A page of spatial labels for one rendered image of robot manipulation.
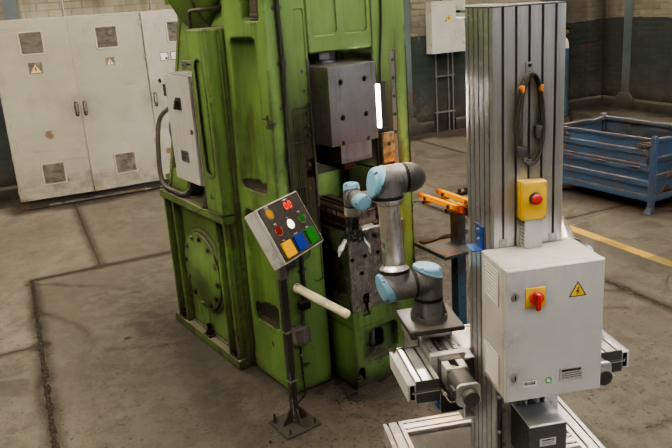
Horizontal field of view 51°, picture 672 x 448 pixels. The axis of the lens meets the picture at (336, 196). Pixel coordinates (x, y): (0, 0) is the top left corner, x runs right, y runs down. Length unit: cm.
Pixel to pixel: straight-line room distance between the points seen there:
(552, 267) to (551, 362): 34
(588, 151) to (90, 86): 543
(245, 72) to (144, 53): 492
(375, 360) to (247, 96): 161
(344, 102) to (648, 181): 401
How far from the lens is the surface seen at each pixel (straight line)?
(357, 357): 392
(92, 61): 851
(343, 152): 358
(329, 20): 367
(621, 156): 713
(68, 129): 855
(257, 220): 317
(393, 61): 392
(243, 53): 377
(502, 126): 238
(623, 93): 1270
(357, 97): 360
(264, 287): 408
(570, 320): 244
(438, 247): 394
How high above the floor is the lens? 208
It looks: 16 degrees down
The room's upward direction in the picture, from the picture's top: 4 degrees counter-clockwise
